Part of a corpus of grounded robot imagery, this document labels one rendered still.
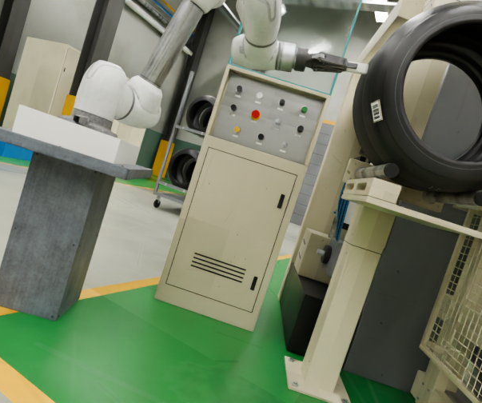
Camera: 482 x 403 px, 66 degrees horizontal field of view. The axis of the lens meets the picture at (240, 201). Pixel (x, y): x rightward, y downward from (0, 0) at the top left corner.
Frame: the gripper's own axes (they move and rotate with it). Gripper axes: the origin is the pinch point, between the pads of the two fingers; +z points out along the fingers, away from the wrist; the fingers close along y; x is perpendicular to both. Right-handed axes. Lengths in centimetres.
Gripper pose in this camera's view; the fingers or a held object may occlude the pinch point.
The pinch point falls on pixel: (356, 67)
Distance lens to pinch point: 133.5
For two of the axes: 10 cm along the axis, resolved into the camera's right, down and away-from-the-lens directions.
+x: -1.7, 9.8, 0.5
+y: 0.6, -0.4, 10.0
